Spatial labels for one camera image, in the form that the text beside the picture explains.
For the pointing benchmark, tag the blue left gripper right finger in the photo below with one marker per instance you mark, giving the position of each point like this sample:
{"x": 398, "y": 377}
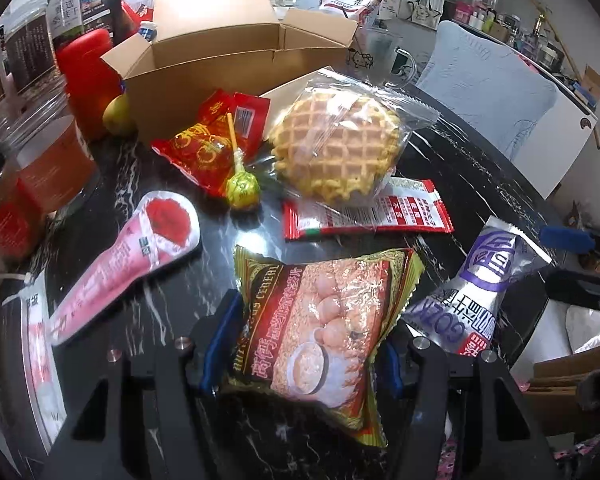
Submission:
{"x": 391, "y": 358}

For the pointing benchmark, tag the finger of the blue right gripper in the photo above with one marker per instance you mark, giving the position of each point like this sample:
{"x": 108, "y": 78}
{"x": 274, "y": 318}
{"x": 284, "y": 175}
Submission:
{"x": 566, "y": 239}

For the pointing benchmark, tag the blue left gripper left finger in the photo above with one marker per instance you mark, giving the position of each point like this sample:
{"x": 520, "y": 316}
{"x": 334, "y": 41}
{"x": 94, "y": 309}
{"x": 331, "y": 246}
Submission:
{"x": 219, "y": 335}

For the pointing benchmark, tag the green gold cereal packet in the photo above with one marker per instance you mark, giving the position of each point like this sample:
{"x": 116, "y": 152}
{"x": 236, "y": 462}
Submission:
{"x": 312, "y": 331}

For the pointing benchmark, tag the purple silver snack packet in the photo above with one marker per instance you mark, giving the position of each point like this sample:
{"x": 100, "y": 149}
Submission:
{"x": 460, "y": 315}

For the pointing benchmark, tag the pink cone-shaped packet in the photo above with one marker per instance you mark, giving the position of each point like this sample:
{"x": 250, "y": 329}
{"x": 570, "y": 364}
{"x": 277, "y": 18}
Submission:
{"x": 163, "y": 228}

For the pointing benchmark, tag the green lollipop yellow stick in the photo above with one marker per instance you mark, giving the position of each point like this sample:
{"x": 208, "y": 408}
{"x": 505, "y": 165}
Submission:
{"x": 242, "y": 188}

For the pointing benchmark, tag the red white sachet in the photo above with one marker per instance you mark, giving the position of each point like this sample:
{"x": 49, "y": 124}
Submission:
{"x": 403, "y": 205}

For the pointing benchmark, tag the red gold candy packet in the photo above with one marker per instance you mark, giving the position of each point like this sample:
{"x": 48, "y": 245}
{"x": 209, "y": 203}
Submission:
{"x": 204, "y": 151}

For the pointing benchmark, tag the waffle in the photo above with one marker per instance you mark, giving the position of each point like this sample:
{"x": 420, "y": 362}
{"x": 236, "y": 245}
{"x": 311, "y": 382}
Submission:
{"x": 339, "y": 140}

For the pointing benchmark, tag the white quilted chair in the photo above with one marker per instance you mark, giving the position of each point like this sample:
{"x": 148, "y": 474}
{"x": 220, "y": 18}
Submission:
{"x": 488, "y": 85}

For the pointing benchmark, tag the yellow fruit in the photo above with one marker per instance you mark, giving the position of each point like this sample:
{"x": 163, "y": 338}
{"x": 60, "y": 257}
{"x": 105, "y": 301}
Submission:
{"x": 117, "y": 117}

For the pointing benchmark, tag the clear glass mug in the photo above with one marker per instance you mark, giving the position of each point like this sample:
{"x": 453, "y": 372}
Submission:
{"x": 376, "y": 56}

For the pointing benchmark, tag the orange-filled clear jar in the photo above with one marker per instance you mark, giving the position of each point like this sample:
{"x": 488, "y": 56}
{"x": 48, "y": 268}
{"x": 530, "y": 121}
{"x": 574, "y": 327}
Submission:
{"x": 51, "y": 155}

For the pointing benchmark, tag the red plastic container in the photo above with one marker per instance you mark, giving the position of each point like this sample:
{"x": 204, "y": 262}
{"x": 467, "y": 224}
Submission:
{"x": 91, "y": 84}

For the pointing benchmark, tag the brown cardboard box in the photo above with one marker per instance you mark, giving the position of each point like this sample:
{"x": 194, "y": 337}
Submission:
{"x": 233, "y": 45}

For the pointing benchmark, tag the brown-filled clear jar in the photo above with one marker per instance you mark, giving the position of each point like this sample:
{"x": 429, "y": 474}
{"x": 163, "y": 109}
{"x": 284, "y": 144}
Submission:
{"x": 29, "y": 48}

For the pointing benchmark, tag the black snack bag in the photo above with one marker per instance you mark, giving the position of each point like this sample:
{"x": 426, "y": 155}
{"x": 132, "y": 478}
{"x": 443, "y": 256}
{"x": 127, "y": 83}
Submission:
{"x": 103, "y": 14}

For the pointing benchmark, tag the dark-label jar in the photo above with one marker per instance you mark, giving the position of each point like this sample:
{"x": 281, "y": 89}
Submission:
{"x": 64, "y": 20}

